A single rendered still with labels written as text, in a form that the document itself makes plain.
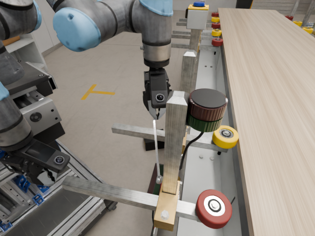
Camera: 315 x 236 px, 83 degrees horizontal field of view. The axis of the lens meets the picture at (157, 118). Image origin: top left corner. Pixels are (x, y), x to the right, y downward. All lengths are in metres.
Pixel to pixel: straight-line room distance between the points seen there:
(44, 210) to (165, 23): 1.24
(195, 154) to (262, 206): 0.47
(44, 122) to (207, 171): 0.68
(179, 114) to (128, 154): 1.43
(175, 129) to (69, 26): 0.26
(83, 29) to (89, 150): 1.54
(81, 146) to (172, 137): 1.60
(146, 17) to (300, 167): 0.57
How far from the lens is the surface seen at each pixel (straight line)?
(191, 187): 0.82
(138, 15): 0.47
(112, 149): 1.78
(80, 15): 0.38
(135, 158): 1.67
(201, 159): 0.91
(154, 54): 0.47
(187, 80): 0.55
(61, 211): 1.34
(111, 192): 0.54
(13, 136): 0.50
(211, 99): 0.29
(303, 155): 0.70
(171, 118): 0.31
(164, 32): 0.46
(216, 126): 0.30
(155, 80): 0.49
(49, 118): 0.71
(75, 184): 0.59
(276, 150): 0.67
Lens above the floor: 1.33
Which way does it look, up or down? 41 degrees down
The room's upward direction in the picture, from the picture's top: straight up
